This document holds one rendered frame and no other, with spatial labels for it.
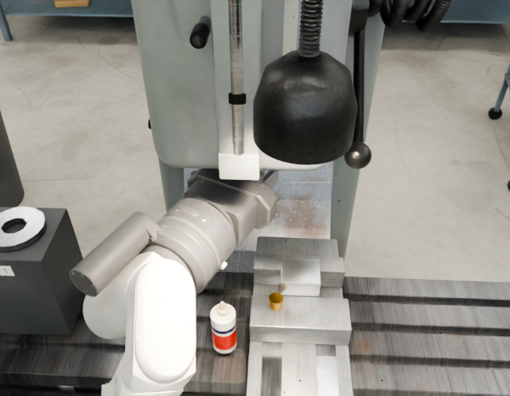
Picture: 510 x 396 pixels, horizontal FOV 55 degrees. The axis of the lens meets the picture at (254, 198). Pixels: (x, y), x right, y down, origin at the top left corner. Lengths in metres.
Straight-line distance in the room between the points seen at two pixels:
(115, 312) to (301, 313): 0.34
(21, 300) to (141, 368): 0.45
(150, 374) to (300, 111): 0.27
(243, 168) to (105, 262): 0.16
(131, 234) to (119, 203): 2.11
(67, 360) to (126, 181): 1.93
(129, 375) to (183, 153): 0.23
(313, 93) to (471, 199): 2.49
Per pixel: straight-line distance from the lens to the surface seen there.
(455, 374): 0.89
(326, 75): 0.32
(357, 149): 0.53
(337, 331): 0.75
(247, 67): 0.43
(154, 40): 0.48
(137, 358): 0.45
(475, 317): 0.97
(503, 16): 4.64
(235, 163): 0.48
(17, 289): 0.85
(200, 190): 0.60
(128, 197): 2.64
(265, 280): 0.84
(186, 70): 0.48
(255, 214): 0.60
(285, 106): 0.32
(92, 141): 3.15
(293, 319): 0.75
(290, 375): 0.75
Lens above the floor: 1.64
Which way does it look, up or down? 40 degrees down
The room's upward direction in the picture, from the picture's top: straight up
